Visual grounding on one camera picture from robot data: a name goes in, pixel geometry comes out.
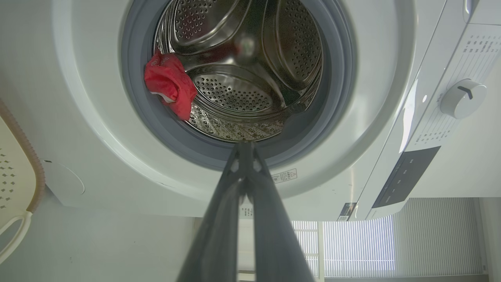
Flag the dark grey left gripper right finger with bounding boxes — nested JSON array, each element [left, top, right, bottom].
[[247, 142, 315, 282]]

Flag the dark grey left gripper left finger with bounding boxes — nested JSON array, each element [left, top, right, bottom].
[[176, 142, 248, 282]]

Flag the red cloth garment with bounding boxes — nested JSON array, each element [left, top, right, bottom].
[[144, 51, 198, 121]]

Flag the dark label sticker with QR code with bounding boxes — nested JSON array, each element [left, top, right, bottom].
[[337, 202, 357, 222]]

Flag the dark washing machine control panel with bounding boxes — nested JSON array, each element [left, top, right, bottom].
[[372, 146, 442, 209]]

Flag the stainless steel washing machine drum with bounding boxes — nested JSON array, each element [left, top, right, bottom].
[[155, 0, 323, 142]]

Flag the cream laundry basket brown rim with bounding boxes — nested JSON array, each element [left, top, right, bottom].
[[0, 100, 46, 265]]

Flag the warning triangle sticker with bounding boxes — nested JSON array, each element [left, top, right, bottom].
[[271, 169, 298, 184]]

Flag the white window blinds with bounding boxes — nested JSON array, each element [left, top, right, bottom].
[[292, 198, 484, 278]]

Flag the round filter cover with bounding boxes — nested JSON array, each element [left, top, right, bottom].
[[43, 161, 85, 195]]

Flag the grey rubber door gasket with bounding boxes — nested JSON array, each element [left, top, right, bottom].
[[121, 0, 357, 171]]

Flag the white front-load washing machine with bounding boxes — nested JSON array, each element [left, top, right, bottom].
[[45, 0, 501, 222]]

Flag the white program dial knob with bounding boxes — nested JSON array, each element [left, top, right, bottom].
[[440, 79, 488, 119]]

